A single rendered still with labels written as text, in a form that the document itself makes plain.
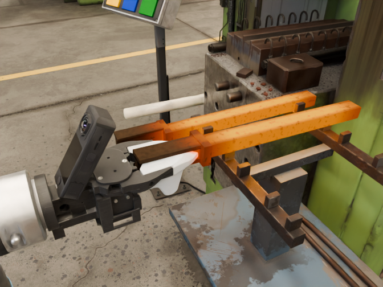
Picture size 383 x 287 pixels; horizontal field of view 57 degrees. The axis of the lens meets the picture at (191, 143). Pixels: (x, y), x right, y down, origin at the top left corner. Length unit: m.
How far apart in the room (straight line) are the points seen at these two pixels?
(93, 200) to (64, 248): 1.33
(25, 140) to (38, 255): 1.02
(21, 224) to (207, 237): 0.46
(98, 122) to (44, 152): 2.03
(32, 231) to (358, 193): 0.82
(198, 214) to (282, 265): 0.22
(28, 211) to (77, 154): 0.08
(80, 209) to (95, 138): 0.11
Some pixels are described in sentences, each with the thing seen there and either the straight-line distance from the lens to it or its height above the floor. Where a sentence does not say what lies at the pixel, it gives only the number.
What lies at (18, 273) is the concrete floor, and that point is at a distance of 1.78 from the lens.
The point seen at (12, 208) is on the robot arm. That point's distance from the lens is 0.44.
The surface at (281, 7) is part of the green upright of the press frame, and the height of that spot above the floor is 1.02.
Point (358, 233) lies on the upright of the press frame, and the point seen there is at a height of 0.57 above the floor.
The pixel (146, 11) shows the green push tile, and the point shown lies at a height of 0.99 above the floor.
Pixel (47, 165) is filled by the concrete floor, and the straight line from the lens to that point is 2.30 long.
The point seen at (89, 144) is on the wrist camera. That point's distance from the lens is 0.41.
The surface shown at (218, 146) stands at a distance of 0.51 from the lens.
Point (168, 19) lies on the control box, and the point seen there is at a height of 0.96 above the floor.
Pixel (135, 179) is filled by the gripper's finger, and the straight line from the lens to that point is 0.44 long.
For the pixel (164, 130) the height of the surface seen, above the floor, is 1.00.
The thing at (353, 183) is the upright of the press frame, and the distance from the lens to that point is 1.03.
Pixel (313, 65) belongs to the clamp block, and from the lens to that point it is 0.97.
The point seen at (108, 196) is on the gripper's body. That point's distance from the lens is 0.45.
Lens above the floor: 1.33
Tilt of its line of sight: 35 degrees down
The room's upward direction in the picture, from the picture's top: straight up
